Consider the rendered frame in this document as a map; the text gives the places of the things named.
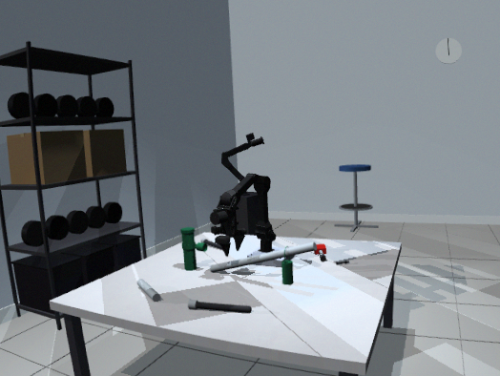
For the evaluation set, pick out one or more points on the dark green cup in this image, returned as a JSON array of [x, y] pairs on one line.
[[198, 246]]

